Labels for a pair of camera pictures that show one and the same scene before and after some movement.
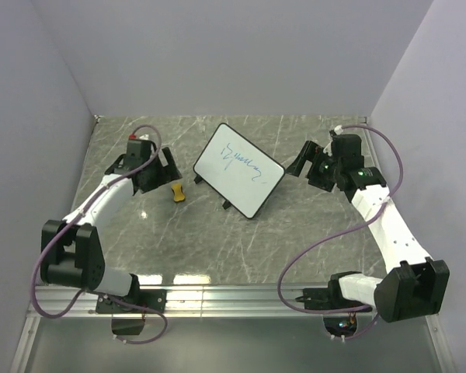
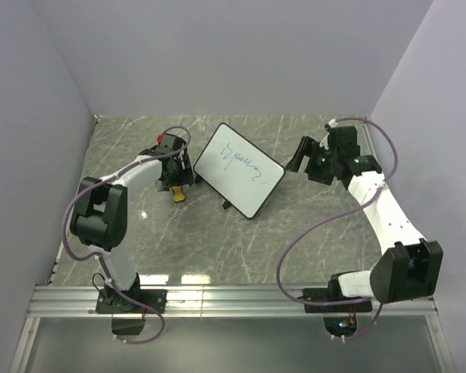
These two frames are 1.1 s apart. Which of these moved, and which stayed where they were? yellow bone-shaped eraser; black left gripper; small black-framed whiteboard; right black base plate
Moved: black left gripper
Stayed: small black-framed whiteboard; yellow bone-shaped eraser; right black base plate
